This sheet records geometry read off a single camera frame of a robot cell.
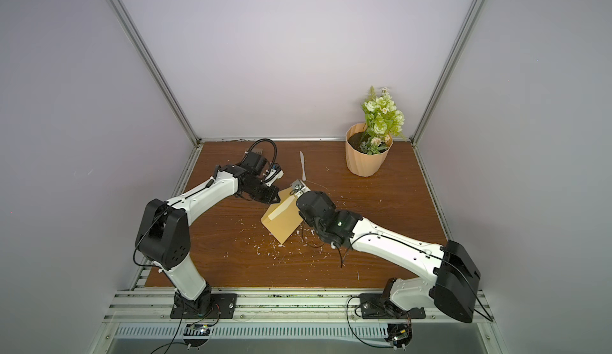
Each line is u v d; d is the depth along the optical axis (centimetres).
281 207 89
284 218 87
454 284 39
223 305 73
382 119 86
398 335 71
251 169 72
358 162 96
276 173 77
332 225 55
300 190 66
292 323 71
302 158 114
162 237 47
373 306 72
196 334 72
